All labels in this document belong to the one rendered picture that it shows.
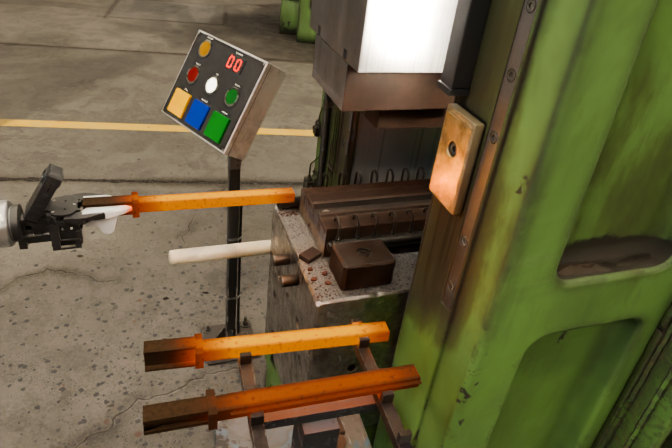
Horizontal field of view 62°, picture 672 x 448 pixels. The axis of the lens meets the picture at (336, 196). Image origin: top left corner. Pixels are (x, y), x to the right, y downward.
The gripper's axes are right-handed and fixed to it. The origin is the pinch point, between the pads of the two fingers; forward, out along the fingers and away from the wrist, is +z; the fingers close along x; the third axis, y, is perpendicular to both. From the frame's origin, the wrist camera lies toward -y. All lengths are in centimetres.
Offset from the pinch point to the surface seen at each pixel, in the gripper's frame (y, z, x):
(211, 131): 7, 24, -44
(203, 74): -4, 24, -61
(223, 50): -11, 30, -59
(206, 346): 8.0, 11.0, 34.0
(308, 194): 7.2, 41.3, -7.4
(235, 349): 8.3, 15.6, 35.5
